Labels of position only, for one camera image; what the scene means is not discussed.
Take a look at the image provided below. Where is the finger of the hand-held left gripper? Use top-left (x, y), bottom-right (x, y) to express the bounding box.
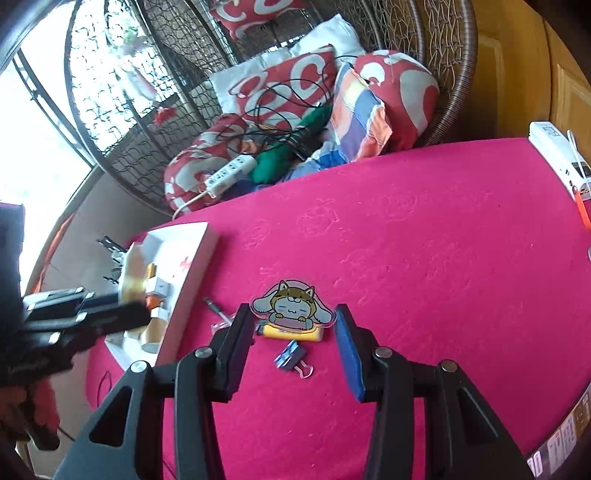
top-left (69, 299), bottom-right (152, 335)
top-left (22, 286), bottom-right (98, 309)

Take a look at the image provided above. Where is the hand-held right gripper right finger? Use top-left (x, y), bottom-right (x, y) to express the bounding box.
top-left (333, 303), bottom-right (532, 480)

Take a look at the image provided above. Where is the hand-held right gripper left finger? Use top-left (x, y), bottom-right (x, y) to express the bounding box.
top-left (54, 302), bottom-right (256, 480)

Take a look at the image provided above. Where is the beige tape roll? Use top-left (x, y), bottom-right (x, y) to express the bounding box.
top-left (139, 318), bottom-right (171, 354)

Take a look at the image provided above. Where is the cartoon acrylic charm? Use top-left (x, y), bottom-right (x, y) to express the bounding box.
top-left (250, 279), bottom-right (334, 330)

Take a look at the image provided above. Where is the white cardboard tray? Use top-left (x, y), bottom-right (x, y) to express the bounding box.
top-left (104, 222), bottom-right (221, 372)

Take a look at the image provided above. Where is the black pen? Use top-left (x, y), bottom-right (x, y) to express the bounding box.
top-left (204, 296), bottom-right (236, 324)

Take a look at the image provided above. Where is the red white patterned cushion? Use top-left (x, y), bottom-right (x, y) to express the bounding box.
top-left (353, 50), bottom-right (440, 153)
top-left (231, 46), bottom-right (342, 130)
top-left (210, 0), bottom-right (308, 40)
top-left (164, 113), bottom-right (259, 215)

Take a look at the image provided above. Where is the white power strip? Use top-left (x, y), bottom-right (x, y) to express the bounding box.
top-left (204, 154), bottom-right (258, 195)

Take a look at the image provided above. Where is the green cloth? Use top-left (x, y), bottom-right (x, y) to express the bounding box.
top-left (252, 104), bottom-right (333, 184)

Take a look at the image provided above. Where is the blue cloth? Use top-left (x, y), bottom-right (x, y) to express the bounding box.
top-left (231, 138), bottom-right (352, 195)

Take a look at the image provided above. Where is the plaid colourful cushion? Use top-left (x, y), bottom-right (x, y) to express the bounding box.
top-left (325, 62), bottom-right (393, 162)

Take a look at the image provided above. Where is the white flat box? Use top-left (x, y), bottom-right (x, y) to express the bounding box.
top-left (529, 121), bottom-right (591, 195)

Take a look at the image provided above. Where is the brown wicker chair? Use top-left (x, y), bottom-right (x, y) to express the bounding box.
top-left (65, 0), bottom-right (478, 217)

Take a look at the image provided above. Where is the white pillow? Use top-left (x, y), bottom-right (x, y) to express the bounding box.
top-left (210, 14), bottom-right (365, 112)

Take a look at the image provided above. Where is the wooden door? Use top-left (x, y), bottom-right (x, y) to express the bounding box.
top-left (475, 0), bottom-right (591, 139)

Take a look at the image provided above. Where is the white power cable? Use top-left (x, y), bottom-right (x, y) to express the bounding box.
top-left (172, 189), bottom-right (218, 220)

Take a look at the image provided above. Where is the black cable tangle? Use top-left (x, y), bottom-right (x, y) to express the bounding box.
top-left (217, 55), bottom-right (365, 158)

